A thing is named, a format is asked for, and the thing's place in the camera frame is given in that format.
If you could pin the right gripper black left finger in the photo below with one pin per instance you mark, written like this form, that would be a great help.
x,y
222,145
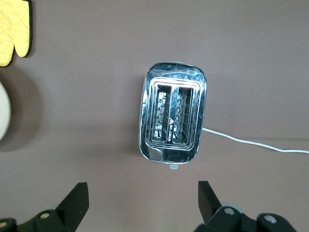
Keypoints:
x,y
70,212

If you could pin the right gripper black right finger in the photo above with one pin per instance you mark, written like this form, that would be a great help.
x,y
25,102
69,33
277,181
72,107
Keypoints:
x,y
214,217

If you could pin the round light wooden plate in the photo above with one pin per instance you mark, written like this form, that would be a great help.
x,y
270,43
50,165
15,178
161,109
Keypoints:
x,y
4,111

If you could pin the chrome and cream toaster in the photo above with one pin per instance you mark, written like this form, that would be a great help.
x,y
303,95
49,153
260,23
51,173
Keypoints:
x,y
173,154

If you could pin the brown table cover mat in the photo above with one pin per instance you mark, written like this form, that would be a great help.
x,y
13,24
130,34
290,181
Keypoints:
x,y
72,120

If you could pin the yellow quilted oven mitt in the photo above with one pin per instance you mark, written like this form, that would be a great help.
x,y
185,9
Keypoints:
x,y
12,24

